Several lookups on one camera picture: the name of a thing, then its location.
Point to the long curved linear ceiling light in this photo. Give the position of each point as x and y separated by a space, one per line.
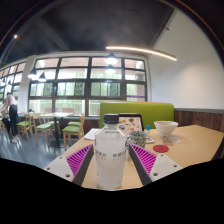
143 50

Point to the flat round red coaster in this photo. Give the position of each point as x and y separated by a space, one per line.
160 148

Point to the wooden dining table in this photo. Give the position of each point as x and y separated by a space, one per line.
56 115

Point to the clear plastic wrapper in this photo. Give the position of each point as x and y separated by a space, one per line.
172 139

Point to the group of green-seated wooden chairs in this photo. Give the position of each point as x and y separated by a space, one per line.
71 128

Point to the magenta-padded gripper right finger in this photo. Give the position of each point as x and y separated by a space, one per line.
163 166

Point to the clear water bottle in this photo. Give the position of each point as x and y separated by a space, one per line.
110 156

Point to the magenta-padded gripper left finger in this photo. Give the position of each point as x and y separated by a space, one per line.
59 166

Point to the green upholstered bench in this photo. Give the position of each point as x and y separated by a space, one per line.
156 111

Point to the person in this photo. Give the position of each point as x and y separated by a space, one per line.
12 113
4 120

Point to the group of black pendant lamps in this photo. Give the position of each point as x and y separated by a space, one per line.
111 60

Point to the white paper sheets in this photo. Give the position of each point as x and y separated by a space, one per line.
91 134

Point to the speckled green patterned cup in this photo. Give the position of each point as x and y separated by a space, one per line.
137 138

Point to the white ceramic bowl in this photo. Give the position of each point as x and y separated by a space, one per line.
166 127

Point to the small blue-capped bottle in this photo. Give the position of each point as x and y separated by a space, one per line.
148 130

